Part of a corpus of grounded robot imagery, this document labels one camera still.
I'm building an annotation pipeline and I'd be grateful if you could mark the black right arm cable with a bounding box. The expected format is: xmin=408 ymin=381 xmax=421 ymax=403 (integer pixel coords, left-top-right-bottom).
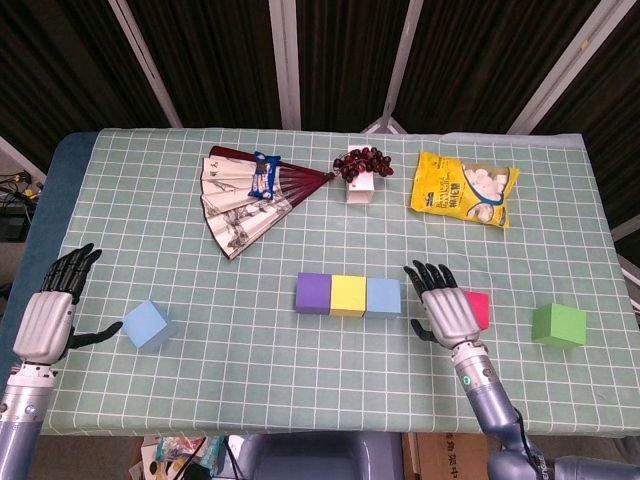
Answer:
xmin=510 ymin=407 xmax=549 ymax=480

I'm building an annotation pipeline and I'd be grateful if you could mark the purple foam cube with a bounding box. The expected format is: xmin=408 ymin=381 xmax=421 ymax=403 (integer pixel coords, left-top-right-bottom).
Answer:
xmin=294 ymin=272 xmax=333 ymax=315

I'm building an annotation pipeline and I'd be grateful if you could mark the white metal frame post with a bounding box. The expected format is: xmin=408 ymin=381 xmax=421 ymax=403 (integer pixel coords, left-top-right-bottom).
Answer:
xmin=108 ymin=0 xmax=184 ymax=129
xmin=268 ymin=0 xmax=303 ymax=129
xmin=507 ymin=0 xmax=614 ymax=135
xmin=359 ymin=0 xmax=426 ymax=135

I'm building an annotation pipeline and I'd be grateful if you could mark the green checked tablecloth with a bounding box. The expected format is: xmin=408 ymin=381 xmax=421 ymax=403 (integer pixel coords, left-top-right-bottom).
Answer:
xmin=38 ymin=127 xmax=634 ymax=437

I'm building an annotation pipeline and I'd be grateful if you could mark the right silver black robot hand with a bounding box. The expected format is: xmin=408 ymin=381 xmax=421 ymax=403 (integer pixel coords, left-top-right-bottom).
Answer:
xmin=403 ymin=259 xmax=482 ymax=350

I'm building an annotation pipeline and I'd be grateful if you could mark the painted paper folding fan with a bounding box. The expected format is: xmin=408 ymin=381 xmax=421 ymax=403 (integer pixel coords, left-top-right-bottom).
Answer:
xmin=200 ymin=144 xmax=337 ymax=262

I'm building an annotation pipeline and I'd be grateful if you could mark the blue snack packet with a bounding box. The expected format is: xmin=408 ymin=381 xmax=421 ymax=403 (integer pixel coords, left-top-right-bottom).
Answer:
xmin=248 ymin=151 xmax=282 ymax=201

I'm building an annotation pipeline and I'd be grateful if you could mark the colourful printed packaging pile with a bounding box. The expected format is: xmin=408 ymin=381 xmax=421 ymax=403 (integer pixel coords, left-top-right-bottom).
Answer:
xmin=138 ymin=434 xmax=229 ymax=480

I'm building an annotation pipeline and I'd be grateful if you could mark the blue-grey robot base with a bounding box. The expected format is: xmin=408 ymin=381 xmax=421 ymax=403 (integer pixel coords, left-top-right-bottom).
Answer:
xmin=234 ymin=432 xmax=406 ymax=480

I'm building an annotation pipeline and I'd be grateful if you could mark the white metal frame bar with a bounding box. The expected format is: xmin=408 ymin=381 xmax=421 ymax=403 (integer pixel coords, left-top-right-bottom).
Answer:
xmin=610 ymin=214 xmax=640 ymax=241
xmin=0 ymin=133 xmax=49 ymax=184

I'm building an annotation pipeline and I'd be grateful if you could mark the yellow foam cube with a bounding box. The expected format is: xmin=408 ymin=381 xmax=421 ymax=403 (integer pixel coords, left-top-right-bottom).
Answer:
xmin=328 ymin=274 xmax=370 ymax=318

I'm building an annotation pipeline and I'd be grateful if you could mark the dark red grape bunch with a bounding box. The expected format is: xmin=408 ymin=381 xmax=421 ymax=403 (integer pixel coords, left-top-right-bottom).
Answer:
xmin=332 ymin=146 xmax=395 ymax=183

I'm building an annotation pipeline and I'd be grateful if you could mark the yellow marshmallow bag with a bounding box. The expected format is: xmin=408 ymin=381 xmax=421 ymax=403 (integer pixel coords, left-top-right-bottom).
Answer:
xmin=408 ymin=150 xmax=521 ymax=230

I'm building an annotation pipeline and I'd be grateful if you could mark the dark pleated curtain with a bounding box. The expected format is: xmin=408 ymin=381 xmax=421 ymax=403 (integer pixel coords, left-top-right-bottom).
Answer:
xmin=0 ymin=0 xmax=640 ymax=226

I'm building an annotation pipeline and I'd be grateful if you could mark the white paper box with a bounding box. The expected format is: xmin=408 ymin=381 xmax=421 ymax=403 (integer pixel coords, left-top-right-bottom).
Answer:
xmin=345 ymin=146 xmax=377 ymax=205

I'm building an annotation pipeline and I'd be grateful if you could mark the green foam cube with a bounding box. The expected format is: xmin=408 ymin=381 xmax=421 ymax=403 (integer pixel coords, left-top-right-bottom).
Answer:
xmin=531 ymin=302 xmax=588 ymax=348

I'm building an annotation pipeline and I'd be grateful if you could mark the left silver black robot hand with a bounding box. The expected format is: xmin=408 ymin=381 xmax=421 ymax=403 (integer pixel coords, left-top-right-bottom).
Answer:
xmin=12 ymin=243 xmax=124 ymax=365

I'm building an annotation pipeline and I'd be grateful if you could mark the magenta foam cube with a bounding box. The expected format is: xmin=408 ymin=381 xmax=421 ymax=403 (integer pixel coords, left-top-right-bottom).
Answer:
xmin=462 ymin=290 xmax=492 ymax=331

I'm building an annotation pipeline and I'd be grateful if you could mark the black electronics with cables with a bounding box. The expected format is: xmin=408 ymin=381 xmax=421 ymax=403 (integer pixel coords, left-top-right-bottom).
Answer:
xmin=0 ymin=169 xmax=46 ymax=241

